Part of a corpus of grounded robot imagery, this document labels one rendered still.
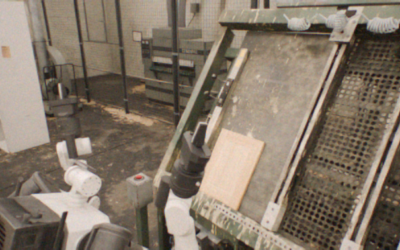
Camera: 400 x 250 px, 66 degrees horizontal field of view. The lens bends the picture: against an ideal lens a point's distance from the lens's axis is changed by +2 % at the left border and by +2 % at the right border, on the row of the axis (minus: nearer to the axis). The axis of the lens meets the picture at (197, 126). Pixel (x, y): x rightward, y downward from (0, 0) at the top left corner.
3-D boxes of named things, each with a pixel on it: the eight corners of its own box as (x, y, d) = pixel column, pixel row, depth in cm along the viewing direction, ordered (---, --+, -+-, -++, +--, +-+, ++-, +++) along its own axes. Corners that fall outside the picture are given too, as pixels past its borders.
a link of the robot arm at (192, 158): (186, 155, 73) (174, 194, 78) (222, 158, 76) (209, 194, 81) (175, 129, 83) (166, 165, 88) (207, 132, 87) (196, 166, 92)
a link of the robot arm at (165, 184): (199, 193, 81) (188, 224, 85) (203, 170, 90) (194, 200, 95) (158, 180, 81) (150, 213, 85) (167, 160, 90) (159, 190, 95)
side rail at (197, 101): (169, 171, 218) (159, 167, 210) (229, 34, 226) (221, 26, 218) (174, 174, 214) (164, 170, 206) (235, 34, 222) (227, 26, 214)
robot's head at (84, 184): (76, 204, 89) (84, 175, 89) (60, 192, 96) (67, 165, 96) (96, 203, 94) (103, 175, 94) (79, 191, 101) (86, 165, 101)
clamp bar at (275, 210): (263, 223, 157) (240, 219, 140) (347, 18, 166) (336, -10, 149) (280, 233, 150) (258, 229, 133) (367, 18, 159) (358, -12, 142)
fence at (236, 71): (187, 182, 196) (183, 181, 194) (244, 51, 204) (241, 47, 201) (192, 185, 193) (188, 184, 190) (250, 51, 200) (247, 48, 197)
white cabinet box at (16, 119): (-7, 143, 480) (-44, 0, 409) (32, 133, 521) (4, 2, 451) (8, 154, 443) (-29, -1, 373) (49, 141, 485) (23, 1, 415)
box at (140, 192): (127, 202, 198) (125, 178, 192) (143, 195, 206) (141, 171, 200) (138, 210, 190) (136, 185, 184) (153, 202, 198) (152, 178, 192)
